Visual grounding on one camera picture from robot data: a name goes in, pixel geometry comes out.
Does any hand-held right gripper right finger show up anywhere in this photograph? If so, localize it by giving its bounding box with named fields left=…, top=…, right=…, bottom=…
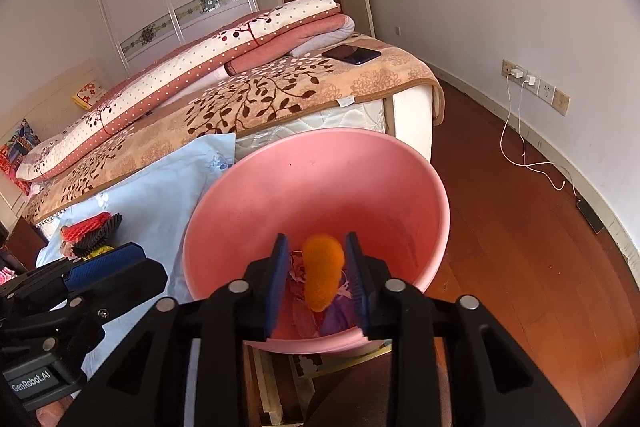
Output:
left=345, top=231, right=581, bottom=427

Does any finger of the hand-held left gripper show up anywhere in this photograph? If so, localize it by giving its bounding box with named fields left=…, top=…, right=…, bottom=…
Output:
left=44, top=258, right=169, bottom=334
left=0, top=243, right=149, bottom=309

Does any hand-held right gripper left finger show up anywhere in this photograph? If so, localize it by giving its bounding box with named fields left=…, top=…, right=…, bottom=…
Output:
left=57, top=233, right=292, bottom=427

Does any pink white wrapper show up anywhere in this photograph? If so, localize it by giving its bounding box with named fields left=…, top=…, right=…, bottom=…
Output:
left=286, top=249, right=322, bottom=304

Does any purple wrapper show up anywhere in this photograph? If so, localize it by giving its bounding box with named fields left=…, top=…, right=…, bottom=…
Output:
left=319, top=301, right=362, bottom=339

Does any pink plastic basin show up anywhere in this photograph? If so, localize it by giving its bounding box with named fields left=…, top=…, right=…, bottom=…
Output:
left=182, top=128, right=451, bottom=356

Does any yellow foam fruit net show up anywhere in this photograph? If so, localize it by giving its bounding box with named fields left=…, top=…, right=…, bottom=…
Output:
left=81, top=245, right=117, bottom=261

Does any black foam fruit net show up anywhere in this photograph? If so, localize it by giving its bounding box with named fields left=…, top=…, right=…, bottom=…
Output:
left=71, top=214, right=124, bottom=258

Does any red foam fruit net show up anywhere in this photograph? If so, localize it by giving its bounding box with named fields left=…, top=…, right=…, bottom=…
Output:
left=62, top=213, right=114, bottom=243

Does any light blue cloth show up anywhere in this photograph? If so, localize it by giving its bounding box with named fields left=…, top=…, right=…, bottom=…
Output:
left=37, top=133, right=237, bottom=427

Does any brown wooden nightstand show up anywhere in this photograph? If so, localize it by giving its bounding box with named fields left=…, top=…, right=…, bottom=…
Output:
left=0, top=216, right=49, bottom=274

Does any colourful patterned pillow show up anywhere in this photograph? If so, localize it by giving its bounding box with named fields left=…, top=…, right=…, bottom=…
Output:
left=0, top=119, right=44, bottom=196

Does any yellow flower pillow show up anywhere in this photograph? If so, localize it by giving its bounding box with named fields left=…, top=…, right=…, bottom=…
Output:
left=71, top=80, right=109, bottom=110

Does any brown leaf-print blanket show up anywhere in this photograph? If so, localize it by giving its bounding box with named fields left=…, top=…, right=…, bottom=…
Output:
left=22, top=32, right=446, bottom=228

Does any folded dotted pink quilt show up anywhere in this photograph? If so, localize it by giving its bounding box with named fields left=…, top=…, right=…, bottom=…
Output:
left=15, top=0, right=356, bottom=182

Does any black smartphone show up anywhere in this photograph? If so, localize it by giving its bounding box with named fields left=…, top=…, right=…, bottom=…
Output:
left=321, top=45, right=382, bottom=67

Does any dark phone on floor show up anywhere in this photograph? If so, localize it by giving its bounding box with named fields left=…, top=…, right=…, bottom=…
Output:
left=575, top=199, right=606, bottom=234

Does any wooden slat frame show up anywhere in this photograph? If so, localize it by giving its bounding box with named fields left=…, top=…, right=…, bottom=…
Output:
left=244, top=346, right=312, bottom=426

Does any white charging cable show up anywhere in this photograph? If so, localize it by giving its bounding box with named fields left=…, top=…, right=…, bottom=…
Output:
left=499, top=77, right=567, bottom=190
left=517, top=83, right=584, bottom=204

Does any beige wall outlet strip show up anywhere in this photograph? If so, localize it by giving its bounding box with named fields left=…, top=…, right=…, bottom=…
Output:
left=501, top=59, right=571, bottom=117

